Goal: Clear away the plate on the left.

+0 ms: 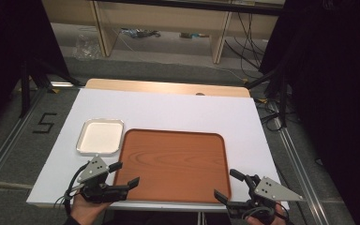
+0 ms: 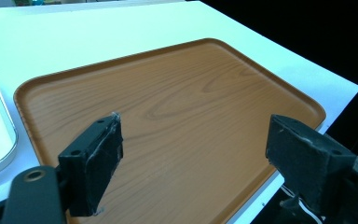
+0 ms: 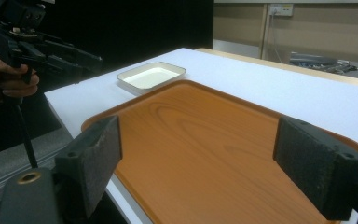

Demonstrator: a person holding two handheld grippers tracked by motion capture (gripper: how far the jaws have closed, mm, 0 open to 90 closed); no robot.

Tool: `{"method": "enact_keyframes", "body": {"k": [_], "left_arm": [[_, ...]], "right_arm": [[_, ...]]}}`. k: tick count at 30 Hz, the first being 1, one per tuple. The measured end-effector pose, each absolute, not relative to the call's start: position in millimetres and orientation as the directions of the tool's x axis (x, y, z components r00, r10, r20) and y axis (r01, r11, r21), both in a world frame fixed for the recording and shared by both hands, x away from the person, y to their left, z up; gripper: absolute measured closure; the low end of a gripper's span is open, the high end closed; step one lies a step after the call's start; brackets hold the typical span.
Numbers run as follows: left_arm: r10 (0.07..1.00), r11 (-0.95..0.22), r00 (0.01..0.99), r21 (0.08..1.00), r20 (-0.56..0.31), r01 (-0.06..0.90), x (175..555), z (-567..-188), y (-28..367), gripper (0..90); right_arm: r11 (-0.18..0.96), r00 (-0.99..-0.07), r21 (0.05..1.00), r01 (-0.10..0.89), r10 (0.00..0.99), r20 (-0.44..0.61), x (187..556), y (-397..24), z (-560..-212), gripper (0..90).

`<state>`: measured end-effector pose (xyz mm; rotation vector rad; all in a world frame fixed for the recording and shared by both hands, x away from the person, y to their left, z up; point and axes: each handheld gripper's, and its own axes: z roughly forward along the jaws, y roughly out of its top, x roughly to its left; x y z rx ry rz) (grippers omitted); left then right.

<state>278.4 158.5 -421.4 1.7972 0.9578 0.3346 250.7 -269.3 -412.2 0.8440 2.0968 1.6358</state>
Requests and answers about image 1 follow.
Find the person's left hand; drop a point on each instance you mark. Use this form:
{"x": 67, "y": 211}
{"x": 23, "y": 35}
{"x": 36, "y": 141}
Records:
{"x": 84, "y": 211}

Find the black curtain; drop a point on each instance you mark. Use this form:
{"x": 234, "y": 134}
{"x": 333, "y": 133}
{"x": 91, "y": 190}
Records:
{"x": 12, "y": 47}
{"x": 340, "y": 93}

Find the white square dish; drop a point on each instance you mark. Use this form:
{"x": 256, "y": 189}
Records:
{"x": 101, "y": 137}

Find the person's right hand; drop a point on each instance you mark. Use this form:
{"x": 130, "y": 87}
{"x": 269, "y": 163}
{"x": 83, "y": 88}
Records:
{"x": 282, "y": 218}

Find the clear plastic bag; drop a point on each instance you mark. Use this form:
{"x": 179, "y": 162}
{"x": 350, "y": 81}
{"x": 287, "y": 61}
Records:
{"x": 86, "y": 47}

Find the white board sheet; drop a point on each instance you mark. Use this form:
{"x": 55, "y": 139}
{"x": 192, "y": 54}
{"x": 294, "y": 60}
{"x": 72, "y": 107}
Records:
{"x": 175, "y": 111}

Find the brown wooden tray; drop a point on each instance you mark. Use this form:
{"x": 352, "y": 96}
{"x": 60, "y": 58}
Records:
{"x": 175, "y": 165}

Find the metal floor rail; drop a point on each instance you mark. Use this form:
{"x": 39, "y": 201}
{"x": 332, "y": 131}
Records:
{"x": 303, "y": 178}
{"x": 9, "y": 140}

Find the light wooden shelf unit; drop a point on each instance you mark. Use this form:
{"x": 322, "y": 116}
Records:
{"x": 165, "y": 15}

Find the light wooden table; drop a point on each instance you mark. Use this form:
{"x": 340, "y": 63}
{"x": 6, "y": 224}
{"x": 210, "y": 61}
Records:
{"x": 156, "y": 86}

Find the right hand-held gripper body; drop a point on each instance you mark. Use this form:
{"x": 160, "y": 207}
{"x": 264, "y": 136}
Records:
{"x": 272, "y": 191}

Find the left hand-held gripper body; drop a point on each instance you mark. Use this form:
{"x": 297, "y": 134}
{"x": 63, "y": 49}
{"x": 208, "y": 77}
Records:
{"x": 93, "y": 170}

